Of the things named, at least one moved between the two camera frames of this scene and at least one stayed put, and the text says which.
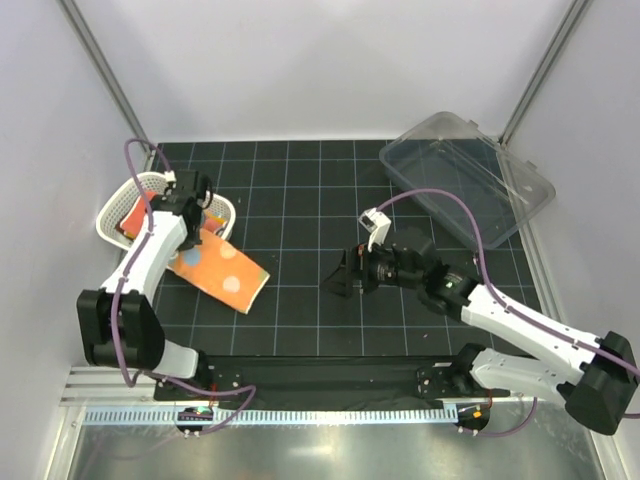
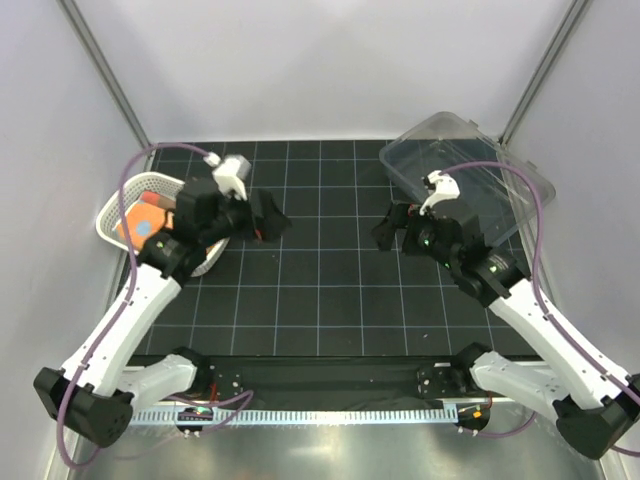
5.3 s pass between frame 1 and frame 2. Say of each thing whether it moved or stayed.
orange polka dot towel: moved
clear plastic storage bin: stayed
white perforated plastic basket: stayed
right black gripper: moved
